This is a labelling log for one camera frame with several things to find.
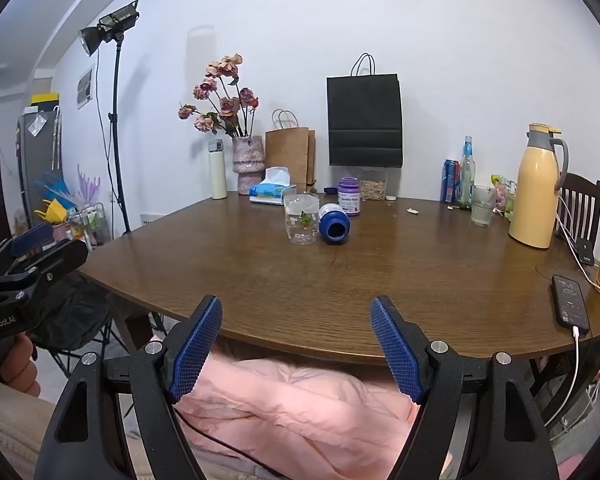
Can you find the white charging cable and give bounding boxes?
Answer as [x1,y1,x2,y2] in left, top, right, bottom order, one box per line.
[544,199,600,430]

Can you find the black power adapter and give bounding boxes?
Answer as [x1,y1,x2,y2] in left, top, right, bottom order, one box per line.
[576,237,595,266]

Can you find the black paper bag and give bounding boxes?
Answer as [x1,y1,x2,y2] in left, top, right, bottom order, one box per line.
[326,52,403,168]

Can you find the clear plastic cup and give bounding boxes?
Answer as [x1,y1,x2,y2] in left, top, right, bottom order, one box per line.
[284,193,320,246]

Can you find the pink ceramic vase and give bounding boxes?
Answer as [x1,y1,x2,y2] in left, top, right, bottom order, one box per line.
[233,136,265,195]

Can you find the blue tissue box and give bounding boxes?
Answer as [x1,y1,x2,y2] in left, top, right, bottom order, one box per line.
[248,167,297,206]

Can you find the purple supplement bottle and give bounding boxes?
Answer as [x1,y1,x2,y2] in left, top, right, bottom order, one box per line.
[338,177,361,217]

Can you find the dried pink roses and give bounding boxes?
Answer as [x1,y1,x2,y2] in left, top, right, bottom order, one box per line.
[178,53,260,139]

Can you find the wire storage rack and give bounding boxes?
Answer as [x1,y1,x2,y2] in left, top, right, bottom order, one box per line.
[67,203,111,250]

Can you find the yellow thermos jug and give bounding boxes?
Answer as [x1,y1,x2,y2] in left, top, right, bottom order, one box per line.
[508,124,569,249]

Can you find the dark wooden chair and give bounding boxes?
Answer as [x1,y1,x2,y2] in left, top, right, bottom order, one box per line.
[556,174,600,254]

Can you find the blue drink can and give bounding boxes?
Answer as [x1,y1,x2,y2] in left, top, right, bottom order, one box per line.
[440,159,460,204]

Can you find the cream sleeve forearm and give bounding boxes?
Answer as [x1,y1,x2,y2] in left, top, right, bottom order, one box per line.
[0,383,55,479]

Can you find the studio light on stand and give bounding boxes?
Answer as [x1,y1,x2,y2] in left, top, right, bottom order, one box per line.
[79,0,140,234]

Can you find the glass soda bottle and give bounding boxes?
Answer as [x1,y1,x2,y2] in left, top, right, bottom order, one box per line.
[458,136,476,210]

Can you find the left hand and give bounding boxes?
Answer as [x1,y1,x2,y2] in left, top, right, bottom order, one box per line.
[0,333,41,398]

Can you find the white thermos bottle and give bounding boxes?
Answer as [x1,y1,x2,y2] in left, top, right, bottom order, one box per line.
[208,139,227,200]

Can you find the brown paper bag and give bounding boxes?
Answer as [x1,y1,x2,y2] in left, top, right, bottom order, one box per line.
[264,108,316,192]

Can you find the pink jacket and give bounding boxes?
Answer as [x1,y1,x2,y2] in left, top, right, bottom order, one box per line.
[176,341,419,479]

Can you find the clear jar with oats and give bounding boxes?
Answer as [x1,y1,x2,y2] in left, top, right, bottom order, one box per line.
[358,168,388,200]

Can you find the black smartphone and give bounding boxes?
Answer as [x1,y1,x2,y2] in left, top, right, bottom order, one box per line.
[552,274,590,335]

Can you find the snack packets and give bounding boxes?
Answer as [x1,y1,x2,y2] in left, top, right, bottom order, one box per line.
[491,174,517,220]

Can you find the drinking glass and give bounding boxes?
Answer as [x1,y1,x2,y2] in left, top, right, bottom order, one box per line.
[470,185,496,226]

